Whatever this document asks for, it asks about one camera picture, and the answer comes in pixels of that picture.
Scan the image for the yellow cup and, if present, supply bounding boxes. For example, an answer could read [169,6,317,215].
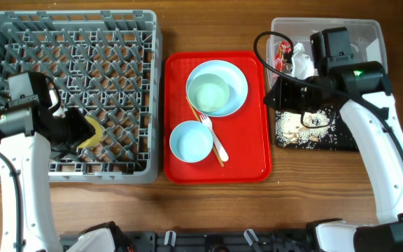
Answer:
[78,116,104,149]

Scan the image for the white tissue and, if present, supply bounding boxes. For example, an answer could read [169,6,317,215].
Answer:
[291,43,315,80]

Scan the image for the rice and food scraps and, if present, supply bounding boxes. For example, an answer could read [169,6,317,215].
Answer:
[275,109,335,148]

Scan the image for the red snack wrapper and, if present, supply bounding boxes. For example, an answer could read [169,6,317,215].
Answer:
[274,41,292,71]

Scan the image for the large light blue plate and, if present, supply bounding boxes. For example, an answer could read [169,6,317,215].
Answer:
[186,60,248,117]

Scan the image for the light green bowl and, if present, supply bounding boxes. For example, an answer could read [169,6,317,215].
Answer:
[187,73,230,113]

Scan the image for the white plastic fork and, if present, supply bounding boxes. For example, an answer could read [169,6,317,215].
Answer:
[199,113,229,162]

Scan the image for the wooden chopstick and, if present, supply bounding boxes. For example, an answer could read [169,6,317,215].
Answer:
[186,97,225,167]

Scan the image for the small light blue bowl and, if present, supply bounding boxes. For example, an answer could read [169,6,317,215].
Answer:
[169,120,211,163]

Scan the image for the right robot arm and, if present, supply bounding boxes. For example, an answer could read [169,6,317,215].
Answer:
[264,27,403,251]

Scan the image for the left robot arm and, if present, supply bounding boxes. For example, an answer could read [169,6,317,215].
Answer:
[0,71,96,251]

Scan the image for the clear plastic waste bin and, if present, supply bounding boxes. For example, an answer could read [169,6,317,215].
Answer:
[271,17,388,70]

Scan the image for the grey plastic dishwasher rack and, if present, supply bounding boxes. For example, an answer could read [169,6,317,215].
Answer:
[0,10,162,184]

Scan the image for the black rectangular tray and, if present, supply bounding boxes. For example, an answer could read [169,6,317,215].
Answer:
[276,108,358,151]

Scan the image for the red plastic serving tray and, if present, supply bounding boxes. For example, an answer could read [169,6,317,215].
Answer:
[164,51,272,184]

